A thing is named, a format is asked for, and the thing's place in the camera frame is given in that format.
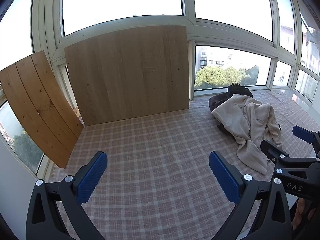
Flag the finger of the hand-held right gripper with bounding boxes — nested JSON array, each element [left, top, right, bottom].
[[260, 139, 320, 201], [292, 125, 320, 155]]

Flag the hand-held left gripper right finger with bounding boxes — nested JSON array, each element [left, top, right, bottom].
[[209, 151, 293, 240]]

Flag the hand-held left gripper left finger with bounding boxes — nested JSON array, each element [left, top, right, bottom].
[[26, 151, 108, 240]]

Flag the beige knitted sweater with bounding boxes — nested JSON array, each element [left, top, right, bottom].
[[211, 94, 283, 175]]

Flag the person's right hand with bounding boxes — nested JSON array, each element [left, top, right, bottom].
[[291, 197, 320, 232]]

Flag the pink plaid blanket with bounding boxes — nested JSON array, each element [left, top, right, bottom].
[[49, 90, 320, 240]]

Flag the green trees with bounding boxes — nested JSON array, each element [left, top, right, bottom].
[[194, 65, 260, 90]]

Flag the pine plank board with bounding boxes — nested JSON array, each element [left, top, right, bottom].
[[0, 50, 84, 168]]

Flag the apartment building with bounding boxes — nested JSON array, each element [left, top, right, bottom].
[[196, 45, 234, 70]]

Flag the light wooden board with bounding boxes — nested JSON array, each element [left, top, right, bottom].
[[64, 25, 190, 127]]

